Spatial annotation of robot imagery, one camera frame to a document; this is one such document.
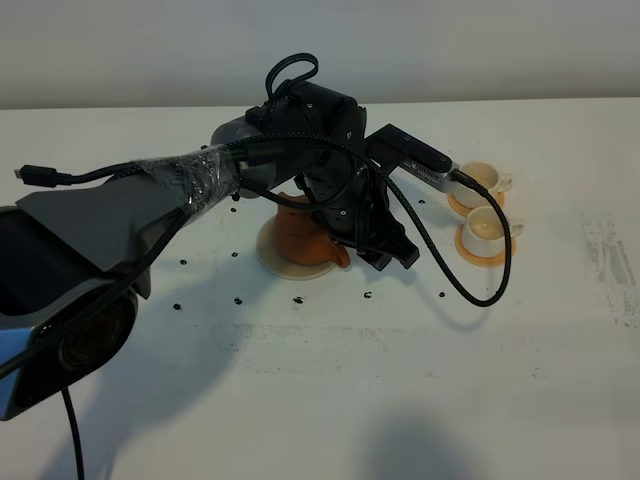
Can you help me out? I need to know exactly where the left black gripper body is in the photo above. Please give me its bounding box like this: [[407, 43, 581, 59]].
[[299, 154, 400, 253]]

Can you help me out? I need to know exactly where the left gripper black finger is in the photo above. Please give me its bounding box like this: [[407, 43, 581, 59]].
[[358, 227, 418, 271]]

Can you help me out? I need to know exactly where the brown clay teapot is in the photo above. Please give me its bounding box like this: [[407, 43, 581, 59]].
[[273, 205, 351, 268]]

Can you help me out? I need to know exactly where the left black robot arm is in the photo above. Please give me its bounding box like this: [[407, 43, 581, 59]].
[[1, 80, 419, 420]]

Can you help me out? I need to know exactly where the beige round teapot coaster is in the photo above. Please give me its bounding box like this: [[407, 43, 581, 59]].
[[256, 217, 336, 281]]

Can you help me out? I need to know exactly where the far orange cup coaster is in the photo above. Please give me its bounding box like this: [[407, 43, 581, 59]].
[[446, 183, 506, 217]]

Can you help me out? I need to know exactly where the orange cup coaster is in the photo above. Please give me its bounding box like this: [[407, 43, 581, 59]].
[[454, 225, 506, 268], [446, 183, 506, 217]]

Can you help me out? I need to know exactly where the near white teacup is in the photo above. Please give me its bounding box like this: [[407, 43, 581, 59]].
[[461, 206, 525, 258]]

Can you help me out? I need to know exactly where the white teacup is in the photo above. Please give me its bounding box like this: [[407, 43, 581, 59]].
[[461, 206, 525, 258], [453, 162, 513, 209]]

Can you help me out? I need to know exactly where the near orange cup coaster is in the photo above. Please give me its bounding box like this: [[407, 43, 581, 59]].
[[454, 225, 506, 268]]

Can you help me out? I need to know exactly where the far white teacup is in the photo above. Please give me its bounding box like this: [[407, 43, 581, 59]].
[[453, 162, 513, 209]]

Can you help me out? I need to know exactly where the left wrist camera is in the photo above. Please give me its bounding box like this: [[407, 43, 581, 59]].
[[365, 124, 458, 193]]

